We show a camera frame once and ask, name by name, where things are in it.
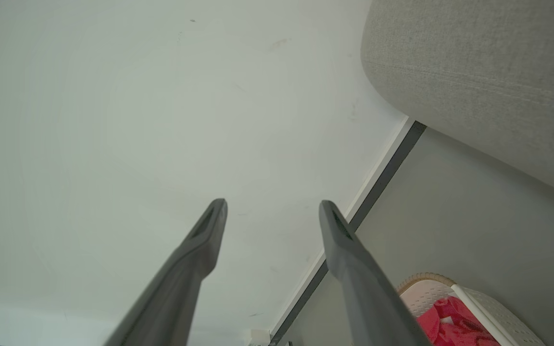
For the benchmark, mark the grey fabric sofa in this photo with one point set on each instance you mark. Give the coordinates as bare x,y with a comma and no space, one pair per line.
474,72

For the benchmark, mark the white perforated laundry basket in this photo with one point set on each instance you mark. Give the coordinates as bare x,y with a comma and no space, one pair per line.
498,312

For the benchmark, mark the red patterned clothing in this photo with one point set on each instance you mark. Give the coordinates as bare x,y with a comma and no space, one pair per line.
438,327

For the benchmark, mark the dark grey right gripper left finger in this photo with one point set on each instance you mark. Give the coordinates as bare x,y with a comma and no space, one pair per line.
181,288

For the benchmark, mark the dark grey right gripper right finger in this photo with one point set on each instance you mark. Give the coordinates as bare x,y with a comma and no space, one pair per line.
368,298

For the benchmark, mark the small white wall box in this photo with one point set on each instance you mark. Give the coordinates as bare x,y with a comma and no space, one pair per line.
259,337

